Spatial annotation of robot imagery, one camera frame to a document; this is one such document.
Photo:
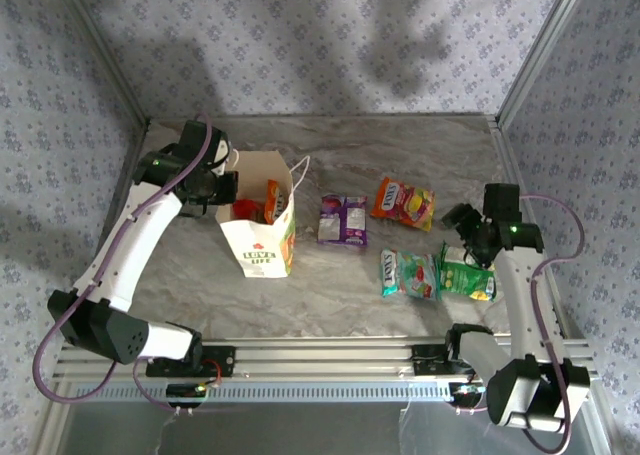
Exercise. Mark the small orange snack pack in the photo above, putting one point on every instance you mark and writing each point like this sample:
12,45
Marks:
274,200

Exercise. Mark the orange Fox's candy bag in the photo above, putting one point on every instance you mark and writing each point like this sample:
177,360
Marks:
405,204

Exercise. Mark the teal Fox's candy bag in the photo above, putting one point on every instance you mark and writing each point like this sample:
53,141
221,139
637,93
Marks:
410,275

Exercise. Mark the white paper bag green print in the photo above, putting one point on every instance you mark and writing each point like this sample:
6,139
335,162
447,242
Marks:
260,255

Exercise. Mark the purple snack pack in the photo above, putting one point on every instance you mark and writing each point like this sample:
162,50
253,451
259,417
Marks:
342,220

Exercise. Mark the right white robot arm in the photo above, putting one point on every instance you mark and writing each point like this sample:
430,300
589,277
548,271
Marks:
520,315

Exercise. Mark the green chips bag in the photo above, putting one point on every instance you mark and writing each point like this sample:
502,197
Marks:
465,280

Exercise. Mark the small circuit board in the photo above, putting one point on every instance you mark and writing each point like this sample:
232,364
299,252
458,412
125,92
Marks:
467,392
187,392

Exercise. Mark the translucent grey panel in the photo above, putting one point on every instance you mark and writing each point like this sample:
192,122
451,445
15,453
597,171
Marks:
325,430

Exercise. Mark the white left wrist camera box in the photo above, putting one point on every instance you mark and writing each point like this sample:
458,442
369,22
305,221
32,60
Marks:
225,152

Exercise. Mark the aluminium side rail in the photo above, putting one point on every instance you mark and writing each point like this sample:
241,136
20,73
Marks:
515,175

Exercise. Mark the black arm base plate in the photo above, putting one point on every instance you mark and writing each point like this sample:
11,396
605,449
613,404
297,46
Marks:
225,360
425,360

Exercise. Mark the aluminium frame post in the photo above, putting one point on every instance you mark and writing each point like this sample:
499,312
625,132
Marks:
107,52
541,50

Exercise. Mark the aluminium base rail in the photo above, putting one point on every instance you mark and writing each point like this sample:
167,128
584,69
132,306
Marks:
325,355

